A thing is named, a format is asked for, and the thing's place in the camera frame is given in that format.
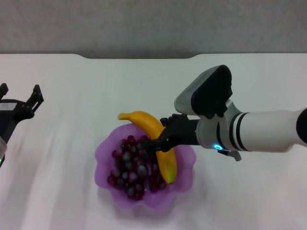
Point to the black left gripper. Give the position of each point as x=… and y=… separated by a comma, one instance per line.
x=12, y=115

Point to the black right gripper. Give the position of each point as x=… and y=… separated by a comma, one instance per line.
x=184, y=133

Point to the yellow banana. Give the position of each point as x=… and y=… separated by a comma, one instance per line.
x=166, y=165

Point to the red grape bunch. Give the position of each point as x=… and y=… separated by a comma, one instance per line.
x=129, y=165

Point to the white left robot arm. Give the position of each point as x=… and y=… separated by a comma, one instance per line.
x=2, y=151

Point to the purple wavy plastic bowl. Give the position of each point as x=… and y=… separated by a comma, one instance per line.
x=182, y=167

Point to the black grey right wrist camera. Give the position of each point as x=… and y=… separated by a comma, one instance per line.
x=208, y=93

